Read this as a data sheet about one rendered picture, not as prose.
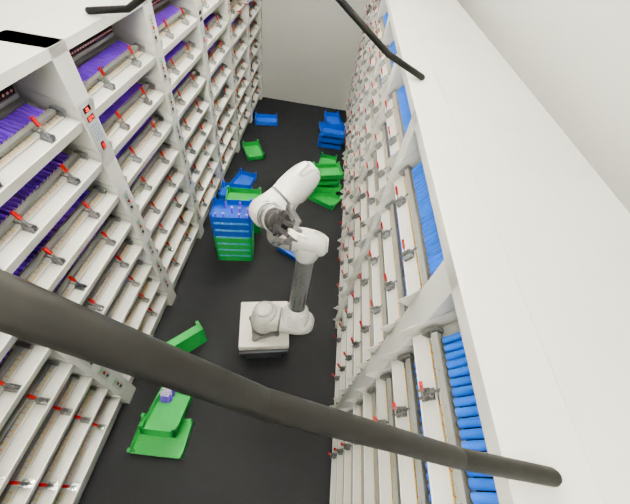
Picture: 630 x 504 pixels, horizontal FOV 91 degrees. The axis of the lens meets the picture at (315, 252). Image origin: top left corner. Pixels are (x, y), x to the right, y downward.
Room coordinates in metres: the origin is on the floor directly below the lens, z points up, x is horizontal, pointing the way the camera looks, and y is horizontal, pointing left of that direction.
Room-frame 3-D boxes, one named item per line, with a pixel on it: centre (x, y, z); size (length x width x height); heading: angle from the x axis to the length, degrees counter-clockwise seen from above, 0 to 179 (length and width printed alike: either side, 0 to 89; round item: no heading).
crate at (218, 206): (1.66, 0.69, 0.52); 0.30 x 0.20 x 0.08; 102
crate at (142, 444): (0.20, 0.68, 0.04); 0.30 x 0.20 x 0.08; 94
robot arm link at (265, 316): (0.89, 0.23, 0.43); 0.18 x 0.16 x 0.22; 92
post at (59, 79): (1.07, 1.11, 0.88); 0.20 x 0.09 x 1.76; 94
